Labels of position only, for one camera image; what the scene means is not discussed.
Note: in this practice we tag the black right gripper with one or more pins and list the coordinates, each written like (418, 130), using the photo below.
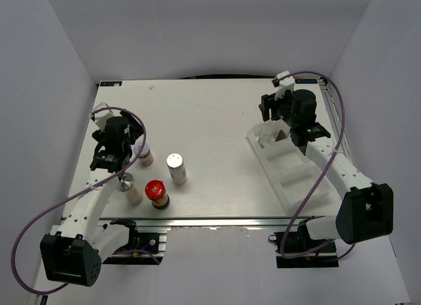
(268, 102)

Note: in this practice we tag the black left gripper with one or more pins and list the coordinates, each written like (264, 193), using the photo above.
(135, 129)

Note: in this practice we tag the clear round glass oil bottle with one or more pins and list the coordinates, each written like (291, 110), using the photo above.
(268, 133)

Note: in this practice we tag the silver lid shaker bottle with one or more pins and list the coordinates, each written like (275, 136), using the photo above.
(176, 168)

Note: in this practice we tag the square glass bottle gold spout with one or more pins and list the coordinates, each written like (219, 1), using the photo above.
(283, 134)

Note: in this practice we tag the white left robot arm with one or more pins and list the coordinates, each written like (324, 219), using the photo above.
(75, 253)

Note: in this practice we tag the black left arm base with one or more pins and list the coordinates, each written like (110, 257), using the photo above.
(148, 246)

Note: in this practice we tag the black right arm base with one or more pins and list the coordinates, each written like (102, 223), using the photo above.
(298, 241)

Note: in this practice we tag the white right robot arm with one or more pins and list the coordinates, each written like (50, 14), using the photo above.
(366, 210)

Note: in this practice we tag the small jar with white lid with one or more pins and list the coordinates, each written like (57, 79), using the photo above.
(145, 157)

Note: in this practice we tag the silver cone cap grinder bottle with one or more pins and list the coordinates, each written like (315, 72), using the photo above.
(127, 187)

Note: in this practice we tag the blue sticker on left corner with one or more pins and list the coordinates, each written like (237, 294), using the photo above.
(110, 83)

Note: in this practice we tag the red cap sauce jar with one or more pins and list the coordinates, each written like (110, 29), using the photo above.
(156, 192)

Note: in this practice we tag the white plastic organizer tray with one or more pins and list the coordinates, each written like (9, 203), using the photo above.
(290, 174)

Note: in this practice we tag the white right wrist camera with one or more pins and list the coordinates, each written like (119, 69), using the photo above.
(283, 82)

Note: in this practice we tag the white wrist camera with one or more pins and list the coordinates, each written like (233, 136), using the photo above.
(103, 114)
(283, 82)

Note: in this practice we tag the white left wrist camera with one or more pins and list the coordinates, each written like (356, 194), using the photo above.
(103, 114)

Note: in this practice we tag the aluminium table right rail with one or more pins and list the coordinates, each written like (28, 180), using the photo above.
(333, 107)

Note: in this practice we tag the aluminium table rail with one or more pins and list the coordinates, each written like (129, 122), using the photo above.
(169, 223)
(333, 107)

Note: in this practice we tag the aluminium table front rail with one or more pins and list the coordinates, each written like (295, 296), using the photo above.
(169, 223)

